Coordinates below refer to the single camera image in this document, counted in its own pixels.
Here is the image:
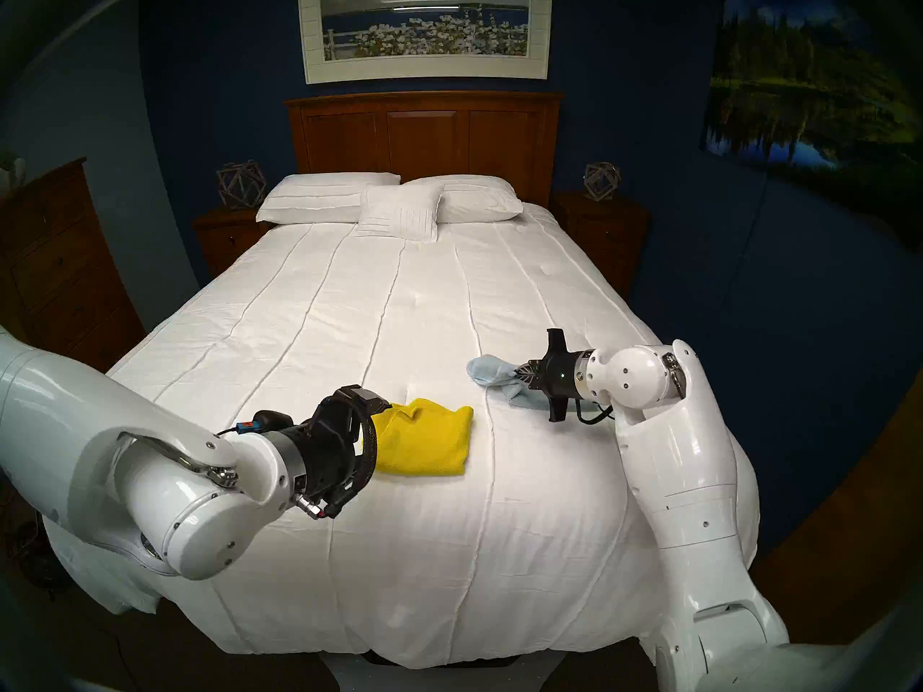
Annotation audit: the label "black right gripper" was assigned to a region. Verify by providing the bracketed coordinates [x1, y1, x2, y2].
[513, 328, 593, 423]

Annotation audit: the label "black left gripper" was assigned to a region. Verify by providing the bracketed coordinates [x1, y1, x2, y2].
[287, 384, 394, 500]

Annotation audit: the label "light blue hand towel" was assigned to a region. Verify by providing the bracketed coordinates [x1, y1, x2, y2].
[467, 354, 552, 412]

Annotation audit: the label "yellow microfiber hand towel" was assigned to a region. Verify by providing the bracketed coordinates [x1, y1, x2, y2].
[364, 399, 474, 476]

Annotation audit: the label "white bed with comforter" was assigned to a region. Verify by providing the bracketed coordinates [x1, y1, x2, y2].
[36, 202, 758, 668]

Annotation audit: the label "brown wooden nightstand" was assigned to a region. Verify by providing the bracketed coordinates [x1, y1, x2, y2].
[193, 206, 271, 279]
[550, 192, 652, 298]

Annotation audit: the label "large white pillow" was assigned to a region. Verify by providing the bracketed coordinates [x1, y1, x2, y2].
[402, 174, 524, 224]
[256, 172, 401, 225]

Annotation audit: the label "small white pleated pillow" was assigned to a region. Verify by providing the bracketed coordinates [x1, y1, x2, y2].
[353, 185, 443, 241]

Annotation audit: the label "brown wooden headboard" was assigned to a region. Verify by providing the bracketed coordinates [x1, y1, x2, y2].
[284, 91, 563, 207]

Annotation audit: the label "brown wooden dresser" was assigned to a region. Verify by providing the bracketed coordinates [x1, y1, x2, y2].
[0, 157, 147, 373]

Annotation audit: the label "white framed flower picture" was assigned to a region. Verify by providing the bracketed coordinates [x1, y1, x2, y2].
[297, 0, 553, 85]

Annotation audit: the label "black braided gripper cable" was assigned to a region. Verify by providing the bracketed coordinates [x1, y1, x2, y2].
[296, 386, 379, 520]

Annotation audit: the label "grey geometric wire ornament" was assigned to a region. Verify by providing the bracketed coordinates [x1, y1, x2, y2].
[583, 162, 622, 201]
[216, 161, 267, 210]

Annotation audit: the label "tangled floor cables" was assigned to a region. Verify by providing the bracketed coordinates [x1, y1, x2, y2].
[0, 482, 66, 598]

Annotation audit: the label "forest lake wall poster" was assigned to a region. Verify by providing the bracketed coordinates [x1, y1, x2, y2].
[699, 0, 923, 223]

